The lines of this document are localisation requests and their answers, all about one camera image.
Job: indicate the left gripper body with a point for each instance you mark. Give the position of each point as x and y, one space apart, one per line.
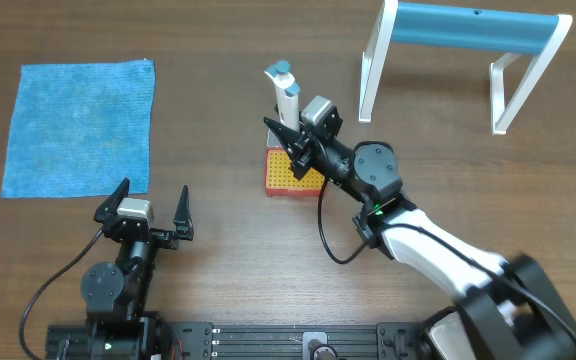
128 231

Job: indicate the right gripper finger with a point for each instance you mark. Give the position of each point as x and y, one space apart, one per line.
288 137

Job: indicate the white pipette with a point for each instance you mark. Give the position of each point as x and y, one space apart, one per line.
287 102

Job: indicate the red and yellow tip box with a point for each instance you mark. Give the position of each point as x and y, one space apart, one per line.
280 175

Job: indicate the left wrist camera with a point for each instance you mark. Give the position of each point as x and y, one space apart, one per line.
135 210

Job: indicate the blue cloth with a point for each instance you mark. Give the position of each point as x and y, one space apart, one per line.
78 130

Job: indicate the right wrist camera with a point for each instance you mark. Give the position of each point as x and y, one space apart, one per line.
316 110

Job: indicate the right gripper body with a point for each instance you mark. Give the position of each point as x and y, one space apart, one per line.
313 157

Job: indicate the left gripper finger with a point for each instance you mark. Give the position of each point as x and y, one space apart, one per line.
184 215
115 200

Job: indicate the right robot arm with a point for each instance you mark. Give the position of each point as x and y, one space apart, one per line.
433 250

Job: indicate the white and blue stand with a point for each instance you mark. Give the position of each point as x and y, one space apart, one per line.
468 27

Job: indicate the mounting rail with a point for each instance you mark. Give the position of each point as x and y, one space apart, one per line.
268 340

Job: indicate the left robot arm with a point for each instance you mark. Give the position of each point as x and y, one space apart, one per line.
118 290

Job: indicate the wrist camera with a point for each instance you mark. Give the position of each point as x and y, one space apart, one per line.
135 210
316 110

